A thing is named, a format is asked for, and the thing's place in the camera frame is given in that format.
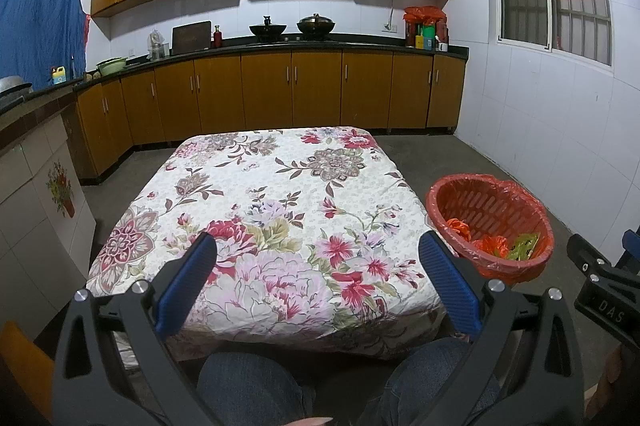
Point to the floral tablecloth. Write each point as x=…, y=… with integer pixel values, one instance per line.
x=280, y=216

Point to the small red plastic bag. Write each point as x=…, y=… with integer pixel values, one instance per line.
x=459, y=228

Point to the blue curtain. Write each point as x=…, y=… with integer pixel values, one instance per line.
x=40, y=15

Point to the dark cutting board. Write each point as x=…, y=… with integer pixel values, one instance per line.
x=191, y=38

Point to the green plastic wrapper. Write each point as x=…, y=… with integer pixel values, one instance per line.
x=525, y=246

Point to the yellow jug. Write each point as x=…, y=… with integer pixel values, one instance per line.
x=59, y=76

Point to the person's right leg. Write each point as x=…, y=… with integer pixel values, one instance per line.
x=415, y=381

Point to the clear bottle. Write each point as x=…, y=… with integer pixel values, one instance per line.
x=73, y=69

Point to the person's left hand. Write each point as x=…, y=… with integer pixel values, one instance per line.
x=307, y=422

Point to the white tiled counter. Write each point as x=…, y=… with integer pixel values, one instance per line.
x=27, y=155

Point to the wall socket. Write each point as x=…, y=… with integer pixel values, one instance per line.
x=390, y=27

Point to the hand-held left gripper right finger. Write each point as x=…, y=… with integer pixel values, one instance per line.
x=450, y=283

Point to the orange wooden stool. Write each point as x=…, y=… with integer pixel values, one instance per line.
x=22, y=358

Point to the wooden base cabinets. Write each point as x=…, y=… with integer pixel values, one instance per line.
x=315, y=90

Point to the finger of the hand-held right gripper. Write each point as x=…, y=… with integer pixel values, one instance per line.
x=580, y=251
x=631, y=246

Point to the red bag over condiments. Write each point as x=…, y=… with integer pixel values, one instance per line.
x=424, y=13

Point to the green basin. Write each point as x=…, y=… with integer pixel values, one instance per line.
x=111, y=68

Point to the red plastic basket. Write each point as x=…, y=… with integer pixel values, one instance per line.
x=480, y=206

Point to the group of condiment bottles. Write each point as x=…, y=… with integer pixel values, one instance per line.
x=426, y=39

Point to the person's right hand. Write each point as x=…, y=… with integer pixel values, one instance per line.
x=612, y=378

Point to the clear bag with jar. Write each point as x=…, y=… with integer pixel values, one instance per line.
x=156, y=48

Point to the red bottle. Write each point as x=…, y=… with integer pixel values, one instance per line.
x=217, y=39

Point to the black lidded wok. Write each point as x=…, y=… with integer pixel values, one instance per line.
x=315, y=26

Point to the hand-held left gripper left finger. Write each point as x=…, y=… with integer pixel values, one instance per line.
x=185, y=278

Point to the metal basin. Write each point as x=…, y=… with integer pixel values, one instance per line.
x=14, y=84

